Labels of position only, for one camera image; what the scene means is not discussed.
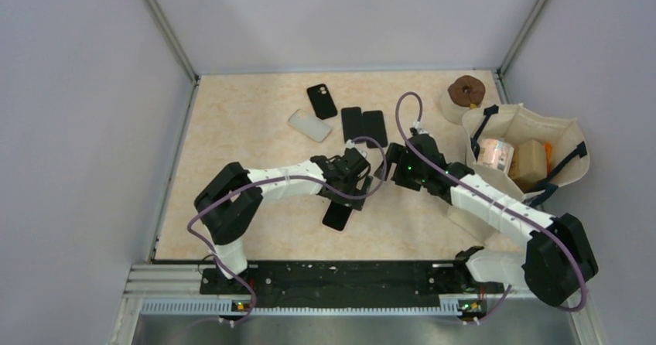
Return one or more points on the black phone case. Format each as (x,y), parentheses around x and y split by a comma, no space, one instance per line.
(321,101)

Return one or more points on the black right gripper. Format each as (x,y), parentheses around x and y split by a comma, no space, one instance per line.
(397,154)

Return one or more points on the white-edged black phone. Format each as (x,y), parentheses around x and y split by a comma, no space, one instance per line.
(336,217)

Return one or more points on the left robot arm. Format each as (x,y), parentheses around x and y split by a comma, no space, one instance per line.
(228,204)

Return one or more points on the brown-topped paper roll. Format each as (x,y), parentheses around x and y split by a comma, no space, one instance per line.
(464,94)

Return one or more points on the brown cardboard box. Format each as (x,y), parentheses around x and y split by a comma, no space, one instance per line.
(528,164)

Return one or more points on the pink patterned roll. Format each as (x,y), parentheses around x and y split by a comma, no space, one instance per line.
(495,154)

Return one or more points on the white translucent phone case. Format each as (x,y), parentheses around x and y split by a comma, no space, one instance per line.
(309,125)

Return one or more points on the cream canvas tote bag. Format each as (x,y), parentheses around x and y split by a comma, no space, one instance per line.
(515,125)

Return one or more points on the blue-edged black phone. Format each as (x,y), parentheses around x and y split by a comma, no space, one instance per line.
(352,123)

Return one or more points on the orange item in bag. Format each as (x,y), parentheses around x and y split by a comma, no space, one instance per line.
(548,156)

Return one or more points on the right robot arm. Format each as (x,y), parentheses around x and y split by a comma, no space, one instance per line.
(556,260)

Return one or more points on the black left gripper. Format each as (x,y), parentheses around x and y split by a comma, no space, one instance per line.
(355,204)

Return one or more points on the aluminium frame rail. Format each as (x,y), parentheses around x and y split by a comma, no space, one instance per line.
(162,304)

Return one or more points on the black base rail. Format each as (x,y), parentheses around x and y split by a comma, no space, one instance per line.
(349,284)

